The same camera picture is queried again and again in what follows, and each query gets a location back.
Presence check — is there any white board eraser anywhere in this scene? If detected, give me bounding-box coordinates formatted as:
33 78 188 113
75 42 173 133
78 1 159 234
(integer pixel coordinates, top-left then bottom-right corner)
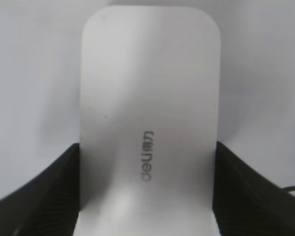
74 5 221 236

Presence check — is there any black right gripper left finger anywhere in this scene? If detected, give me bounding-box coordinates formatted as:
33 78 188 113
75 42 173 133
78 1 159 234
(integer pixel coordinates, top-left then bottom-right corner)
0 143 80 236

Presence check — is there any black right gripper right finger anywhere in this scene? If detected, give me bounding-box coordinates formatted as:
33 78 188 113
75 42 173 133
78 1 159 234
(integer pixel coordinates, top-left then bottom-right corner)
212 142 295 236

